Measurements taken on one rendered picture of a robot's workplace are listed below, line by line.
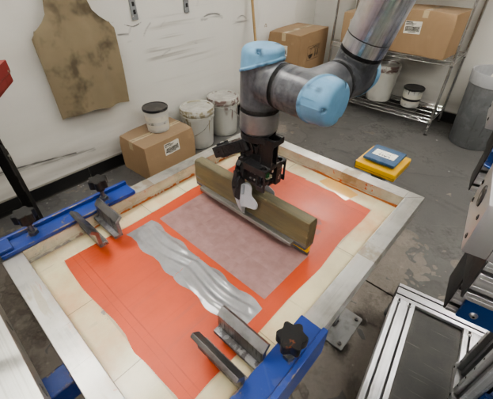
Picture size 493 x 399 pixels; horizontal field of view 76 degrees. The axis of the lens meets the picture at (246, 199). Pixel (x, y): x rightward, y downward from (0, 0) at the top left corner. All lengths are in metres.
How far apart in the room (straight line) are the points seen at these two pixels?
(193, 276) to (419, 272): 1.66
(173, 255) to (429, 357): 1.17
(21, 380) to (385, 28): 0.70
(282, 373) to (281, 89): 0.42
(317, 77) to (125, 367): 0.54
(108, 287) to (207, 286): 0.20
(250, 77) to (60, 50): 2.02
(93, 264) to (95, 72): 1.98
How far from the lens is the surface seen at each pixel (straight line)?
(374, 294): 1.93
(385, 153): 1.10
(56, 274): 0.77
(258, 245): 0.72
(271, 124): 0.60
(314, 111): 0.49
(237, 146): 0.65
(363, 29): 0.58
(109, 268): 0.73
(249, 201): 0.69
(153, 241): 0.75
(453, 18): 3.47
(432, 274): 2.17
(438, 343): 1.63
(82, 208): 0.83
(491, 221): 0.54
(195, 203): 0.84
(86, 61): 2.58
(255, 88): 0.56
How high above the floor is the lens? 1.48
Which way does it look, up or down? 39 degrees down
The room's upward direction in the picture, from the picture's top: straight up
